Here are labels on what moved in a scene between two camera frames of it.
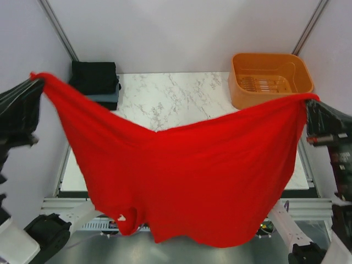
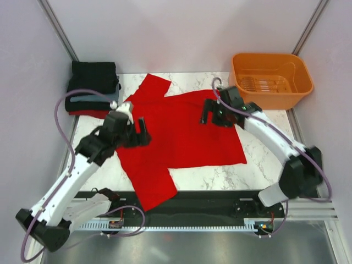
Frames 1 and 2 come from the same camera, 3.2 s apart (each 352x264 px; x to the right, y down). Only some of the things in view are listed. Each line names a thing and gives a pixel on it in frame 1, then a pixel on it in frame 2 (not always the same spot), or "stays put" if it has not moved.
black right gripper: x=329 y=121 -> x=209 y=105
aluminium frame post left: x=58 y=27 stays put
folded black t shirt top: x=94 y=78 stays put
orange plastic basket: x=254 y=77 stays put
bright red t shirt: x=216 y=181 -> x=178 y=139
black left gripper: x=19 y=111 -> x=142 y=138
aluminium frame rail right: x=309 y=27 stays put
